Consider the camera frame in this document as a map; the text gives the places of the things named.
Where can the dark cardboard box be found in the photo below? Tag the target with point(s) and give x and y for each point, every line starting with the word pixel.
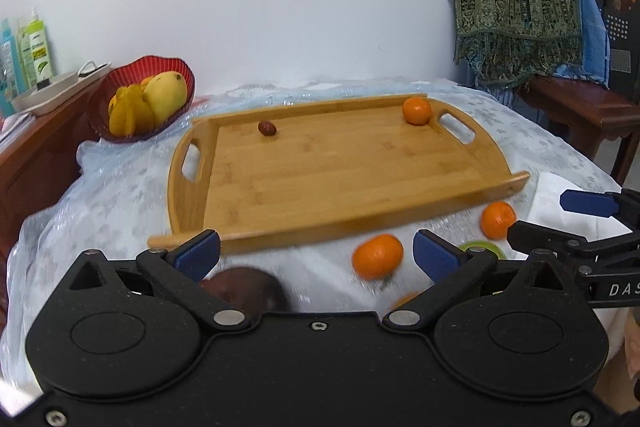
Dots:
pixel 622 17

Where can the yellow mango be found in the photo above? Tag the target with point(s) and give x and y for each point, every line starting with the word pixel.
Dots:
pixel 166 96

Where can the small orange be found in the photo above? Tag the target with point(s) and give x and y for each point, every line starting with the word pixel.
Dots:
pixel 416 110

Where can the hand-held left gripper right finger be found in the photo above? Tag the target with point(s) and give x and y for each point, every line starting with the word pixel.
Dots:
pixel 436 257

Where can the red fruit bowl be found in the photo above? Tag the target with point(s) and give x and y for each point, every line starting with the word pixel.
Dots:
pixel 175 67

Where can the wooden serving tray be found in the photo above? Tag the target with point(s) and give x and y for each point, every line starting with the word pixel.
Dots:
pixel 340 172

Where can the blue bottle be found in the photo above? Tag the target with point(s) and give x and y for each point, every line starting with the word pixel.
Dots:
pixel 7 67

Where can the white papers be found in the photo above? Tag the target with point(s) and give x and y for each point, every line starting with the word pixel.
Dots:
pixel 15 129

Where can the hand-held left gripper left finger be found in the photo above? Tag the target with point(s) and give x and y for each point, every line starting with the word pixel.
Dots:
pixel 197 253

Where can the purple passion fruit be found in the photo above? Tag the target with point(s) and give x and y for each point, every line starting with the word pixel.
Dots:
pixel 245 289

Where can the wooden chair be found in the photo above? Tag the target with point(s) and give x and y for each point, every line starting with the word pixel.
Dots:
pixel 580 107

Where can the green apple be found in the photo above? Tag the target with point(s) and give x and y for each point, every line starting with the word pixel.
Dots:
pixel 479 249

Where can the large orange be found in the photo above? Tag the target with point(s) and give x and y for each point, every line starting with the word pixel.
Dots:
pixel 377 256

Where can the red date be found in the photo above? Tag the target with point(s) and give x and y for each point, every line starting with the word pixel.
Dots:
pixel 267 128

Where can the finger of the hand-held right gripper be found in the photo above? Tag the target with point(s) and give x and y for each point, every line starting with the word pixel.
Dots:
pixel 540 238
pixel 587 203

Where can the wooden cabinet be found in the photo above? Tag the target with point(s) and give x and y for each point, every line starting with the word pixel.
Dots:
pixel 40 162

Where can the green lotion bottle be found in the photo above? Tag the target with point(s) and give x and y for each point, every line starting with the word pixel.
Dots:
pixel 37 52

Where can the white plastic dish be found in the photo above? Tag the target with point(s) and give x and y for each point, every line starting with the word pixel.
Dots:
pixel 50 92

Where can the yellow starfruit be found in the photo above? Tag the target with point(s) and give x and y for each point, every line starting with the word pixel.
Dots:
pixel 128 114

